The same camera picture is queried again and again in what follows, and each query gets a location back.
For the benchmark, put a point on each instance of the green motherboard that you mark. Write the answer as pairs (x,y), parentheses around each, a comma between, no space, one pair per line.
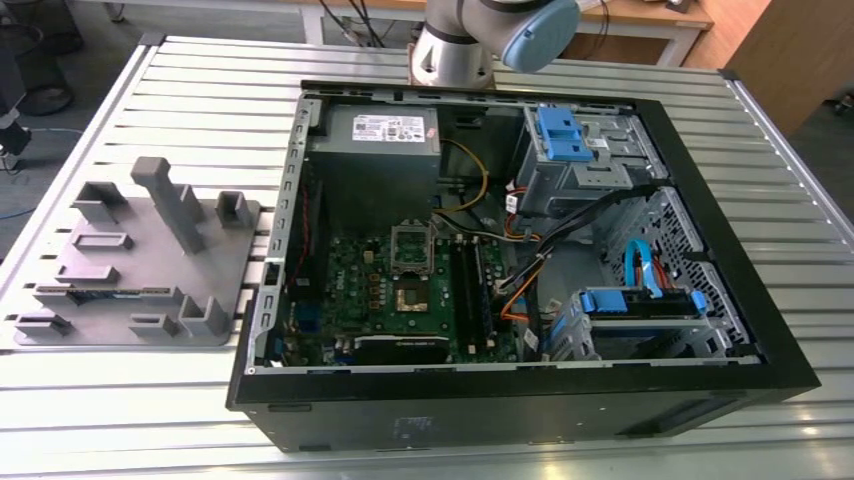
(354,265)

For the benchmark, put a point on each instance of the black mesh bin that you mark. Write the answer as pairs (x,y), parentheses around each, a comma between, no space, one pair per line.
(41,85)

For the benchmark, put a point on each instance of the grey metal disk bay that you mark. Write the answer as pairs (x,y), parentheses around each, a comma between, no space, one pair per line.
(641,332)

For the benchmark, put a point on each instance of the black RAM slot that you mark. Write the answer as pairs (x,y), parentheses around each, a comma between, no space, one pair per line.
(458,290)
(474,290)

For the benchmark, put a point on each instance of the grey power supply unit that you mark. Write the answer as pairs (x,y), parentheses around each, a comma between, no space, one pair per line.
(394,127)

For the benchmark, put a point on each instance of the blue board connector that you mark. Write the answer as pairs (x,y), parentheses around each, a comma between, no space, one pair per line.
(307,318)

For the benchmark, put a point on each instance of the blue drive bracket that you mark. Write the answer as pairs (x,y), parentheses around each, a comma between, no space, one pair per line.
(564,135)

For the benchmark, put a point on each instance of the black graphics card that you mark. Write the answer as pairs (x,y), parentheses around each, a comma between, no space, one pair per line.
(401,350)

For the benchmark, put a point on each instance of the black PC case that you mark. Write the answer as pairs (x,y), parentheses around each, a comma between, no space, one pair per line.
(508,415)

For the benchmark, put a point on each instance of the wooden desk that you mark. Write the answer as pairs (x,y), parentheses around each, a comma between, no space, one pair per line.
(641,15)

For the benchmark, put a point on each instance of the RAM stick with gold contacts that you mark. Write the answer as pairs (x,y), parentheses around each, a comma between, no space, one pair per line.
(101,296)

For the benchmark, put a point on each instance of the grey parts rack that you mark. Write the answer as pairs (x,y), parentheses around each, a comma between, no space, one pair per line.
(221,280)

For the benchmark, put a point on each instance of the grey metal drive cage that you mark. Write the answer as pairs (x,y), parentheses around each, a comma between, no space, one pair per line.
(594,180)

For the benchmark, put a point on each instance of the wooden cabinet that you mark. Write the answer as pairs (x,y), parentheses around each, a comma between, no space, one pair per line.
(794,60)

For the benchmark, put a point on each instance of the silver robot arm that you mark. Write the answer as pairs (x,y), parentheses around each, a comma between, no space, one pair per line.
(448,55)

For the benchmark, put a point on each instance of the hard disk in blue carrier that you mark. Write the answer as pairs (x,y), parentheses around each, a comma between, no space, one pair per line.
(604,304)

